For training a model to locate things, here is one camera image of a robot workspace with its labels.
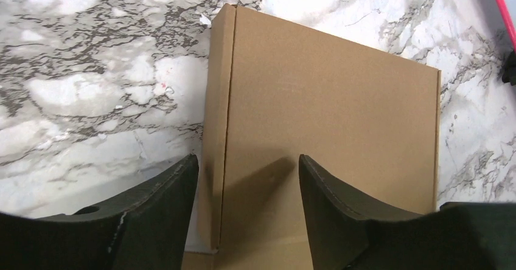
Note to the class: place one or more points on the small black whiteboard clip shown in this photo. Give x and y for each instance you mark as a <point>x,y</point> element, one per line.
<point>509,70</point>

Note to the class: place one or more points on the pink-framed whiteboard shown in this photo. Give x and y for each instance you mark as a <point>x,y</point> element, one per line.
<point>504,10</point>

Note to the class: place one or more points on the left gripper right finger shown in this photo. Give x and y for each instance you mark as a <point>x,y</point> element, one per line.
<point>348,229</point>

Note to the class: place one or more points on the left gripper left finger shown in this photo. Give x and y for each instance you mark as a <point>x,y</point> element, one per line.
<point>144,227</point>

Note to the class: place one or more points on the brown cardboard box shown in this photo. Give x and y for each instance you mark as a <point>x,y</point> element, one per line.
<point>277,90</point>

